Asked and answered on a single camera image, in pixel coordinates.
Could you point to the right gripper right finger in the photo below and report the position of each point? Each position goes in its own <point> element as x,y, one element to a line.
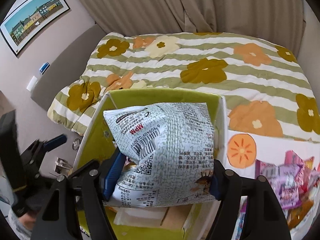
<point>264,218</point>

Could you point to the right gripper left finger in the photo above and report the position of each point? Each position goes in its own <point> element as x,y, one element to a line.
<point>86,189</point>

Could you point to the purple snack bag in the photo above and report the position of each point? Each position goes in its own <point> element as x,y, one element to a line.
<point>283,180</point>

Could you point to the white green text snack bag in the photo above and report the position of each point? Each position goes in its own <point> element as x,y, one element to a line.
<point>172,147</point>

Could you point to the translucent pink cake packet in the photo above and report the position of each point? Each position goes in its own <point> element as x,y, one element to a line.
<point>148,217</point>

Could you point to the person's left hand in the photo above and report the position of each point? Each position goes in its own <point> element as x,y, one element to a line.
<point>28,220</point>

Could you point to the pink snack bag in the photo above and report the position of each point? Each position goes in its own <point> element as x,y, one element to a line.
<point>304,175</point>

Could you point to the persimmon print tablecloth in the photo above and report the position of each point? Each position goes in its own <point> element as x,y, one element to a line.
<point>240,151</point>

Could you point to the grey headboard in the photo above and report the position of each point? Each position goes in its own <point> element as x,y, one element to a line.
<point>67,67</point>

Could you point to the blue white item on headboard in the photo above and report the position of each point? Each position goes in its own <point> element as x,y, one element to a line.
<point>44,67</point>

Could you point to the floral striped quilt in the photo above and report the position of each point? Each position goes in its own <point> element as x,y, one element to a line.
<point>265,88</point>

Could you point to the framed houses picture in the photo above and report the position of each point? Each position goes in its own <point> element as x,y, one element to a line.
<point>28,19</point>

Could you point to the beige curtain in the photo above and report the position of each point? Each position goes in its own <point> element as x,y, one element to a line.
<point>278,21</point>

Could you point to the white wall switch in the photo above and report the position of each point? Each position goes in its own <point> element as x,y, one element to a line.
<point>32,83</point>

